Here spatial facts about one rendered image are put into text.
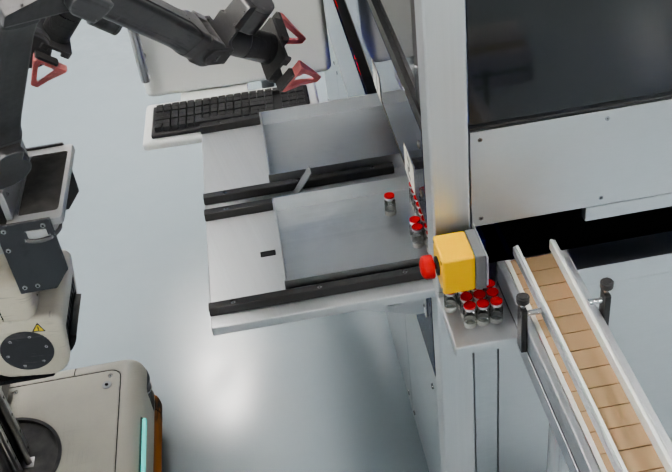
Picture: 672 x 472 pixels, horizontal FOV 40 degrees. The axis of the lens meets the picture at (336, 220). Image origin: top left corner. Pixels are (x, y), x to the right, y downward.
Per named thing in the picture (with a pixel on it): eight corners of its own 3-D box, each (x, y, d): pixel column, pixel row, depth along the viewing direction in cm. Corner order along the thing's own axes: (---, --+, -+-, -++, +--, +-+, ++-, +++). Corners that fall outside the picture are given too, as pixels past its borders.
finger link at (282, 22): (310, 19, 175) (270, 8, 169) (321, 47, 172) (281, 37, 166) (291, 43, 179) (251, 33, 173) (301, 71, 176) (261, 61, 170)
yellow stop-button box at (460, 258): (475, 260, 156) (474, 227, 152) (487, 288, 151) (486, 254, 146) (431, 268, 156) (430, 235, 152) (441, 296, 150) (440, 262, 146)
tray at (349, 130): (405, 101, 216) (404, 88, 213) (430, 161, 195) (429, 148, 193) (261, 125, 214) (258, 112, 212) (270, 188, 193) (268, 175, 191)
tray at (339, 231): (438, 183, 189) (438, 169, 186) (471, 263, 168) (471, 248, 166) (274, 211, 187) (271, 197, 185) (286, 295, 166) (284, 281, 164)
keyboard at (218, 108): (307, 88, 241) (305, 80, 239) (311, 115, 229) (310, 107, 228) (154, 111, 240) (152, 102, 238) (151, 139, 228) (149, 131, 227)
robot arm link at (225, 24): (174, 28, 158) (201, 66, 155) (207, -22, 151) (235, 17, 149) (223, 25, 167) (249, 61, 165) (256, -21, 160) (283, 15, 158)
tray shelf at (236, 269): (401, 98, 221) (401, 91, 219) (478, 289, 165) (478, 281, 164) (202, 131, 218) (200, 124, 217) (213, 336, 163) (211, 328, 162)
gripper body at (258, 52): (278, 18, 169) (245, 8, 164) (294, 59, 164) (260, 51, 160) (260, 42, 173) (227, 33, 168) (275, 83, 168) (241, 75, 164)
